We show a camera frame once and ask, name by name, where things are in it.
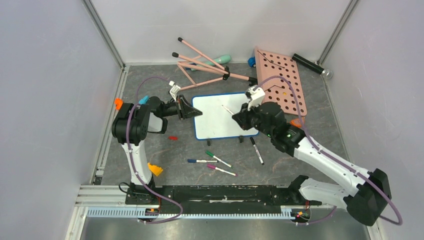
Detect yellow orange wedge block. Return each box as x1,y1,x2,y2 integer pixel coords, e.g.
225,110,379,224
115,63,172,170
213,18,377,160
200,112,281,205
147,162,164,177

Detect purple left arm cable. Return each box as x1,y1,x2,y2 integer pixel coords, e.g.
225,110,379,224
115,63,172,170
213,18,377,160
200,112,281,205
125,75,185,225

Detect red whiteboard marker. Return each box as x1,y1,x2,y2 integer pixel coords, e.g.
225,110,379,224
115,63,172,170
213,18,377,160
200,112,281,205
221,105,234,115

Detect orange round tape measure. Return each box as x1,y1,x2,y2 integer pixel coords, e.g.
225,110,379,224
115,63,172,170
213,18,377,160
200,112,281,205
290,116,305,128

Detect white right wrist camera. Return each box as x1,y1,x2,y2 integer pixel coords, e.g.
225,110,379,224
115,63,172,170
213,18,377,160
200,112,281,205
245,85,266,111

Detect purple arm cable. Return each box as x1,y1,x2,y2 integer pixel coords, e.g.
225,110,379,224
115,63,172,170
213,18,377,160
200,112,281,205
256,75,404,227
125,75,185,225

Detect pink whiteboard marker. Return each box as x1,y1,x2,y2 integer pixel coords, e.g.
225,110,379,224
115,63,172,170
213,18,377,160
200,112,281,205
206,164,238,177

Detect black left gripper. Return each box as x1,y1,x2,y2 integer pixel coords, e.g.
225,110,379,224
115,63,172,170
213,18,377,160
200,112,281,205
159,94,202,120

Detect black flashlight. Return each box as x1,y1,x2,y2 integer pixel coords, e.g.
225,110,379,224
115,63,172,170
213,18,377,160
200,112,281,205
292,53,333,80

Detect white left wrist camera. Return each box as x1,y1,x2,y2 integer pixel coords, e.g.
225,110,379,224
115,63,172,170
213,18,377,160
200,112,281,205
168,80,181,102

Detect pink perforated board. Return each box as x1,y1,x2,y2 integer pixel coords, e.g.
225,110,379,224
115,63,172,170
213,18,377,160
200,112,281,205
254,47,308,117

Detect black whiteboard marker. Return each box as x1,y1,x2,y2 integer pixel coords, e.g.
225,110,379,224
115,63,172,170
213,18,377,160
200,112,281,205
249,136,265,165

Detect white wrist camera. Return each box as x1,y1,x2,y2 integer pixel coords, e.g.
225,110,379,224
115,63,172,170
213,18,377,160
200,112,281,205
245,85,266,111
168,80,181,102

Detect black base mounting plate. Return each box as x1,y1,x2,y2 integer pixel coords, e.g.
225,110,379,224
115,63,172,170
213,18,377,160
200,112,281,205
125,185,322,215

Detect green whiteboard marker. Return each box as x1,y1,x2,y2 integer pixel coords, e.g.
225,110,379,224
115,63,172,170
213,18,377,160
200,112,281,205
205,150,233,168

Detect blue toy marker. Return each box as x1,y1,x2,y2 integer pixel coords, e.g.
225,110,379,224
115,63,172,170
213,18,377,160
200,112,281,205
138,95,150,105

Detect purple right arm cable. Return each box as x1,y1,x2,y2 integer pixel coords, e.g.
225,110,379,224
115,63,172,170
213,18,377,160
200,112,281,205
256,75,404,227

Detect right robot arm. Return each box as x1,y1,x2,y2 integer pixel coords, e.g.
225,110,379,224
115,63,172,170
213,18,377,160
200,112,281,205
232,102,392,226

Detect pink folding stand legs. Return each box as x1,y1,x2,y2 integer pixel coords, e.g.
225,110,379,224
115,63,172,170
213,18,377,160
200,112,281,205
171,36,258,91

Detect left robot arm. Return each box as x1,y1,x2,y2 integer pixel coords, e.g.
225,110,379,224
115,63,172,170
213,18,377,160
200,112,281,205
111,94,203,205

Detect blue whiteboard marker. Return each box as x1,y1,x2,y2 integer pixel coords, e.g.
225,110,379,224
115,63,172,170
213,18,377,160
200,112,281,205
187,159,218,163

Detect mint green toy bottle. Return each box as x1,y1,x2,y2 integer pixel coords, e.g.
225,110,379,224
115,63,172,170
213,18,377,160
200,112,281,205
186,54,232,72

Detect small blue toy car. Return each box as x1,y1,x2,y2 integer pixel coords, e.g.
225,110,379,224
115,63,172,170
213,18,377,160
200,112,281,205
247,57,256,68

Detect orange clip left edge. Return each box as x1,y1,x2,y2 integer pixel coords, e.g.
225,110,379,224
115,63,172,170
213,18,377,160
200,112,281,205
114,98,124,111

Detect blue framed whiteboard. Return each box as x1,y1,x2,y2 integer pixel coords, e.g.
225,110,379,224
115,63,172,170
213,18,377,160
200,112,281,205
192,92,259,140

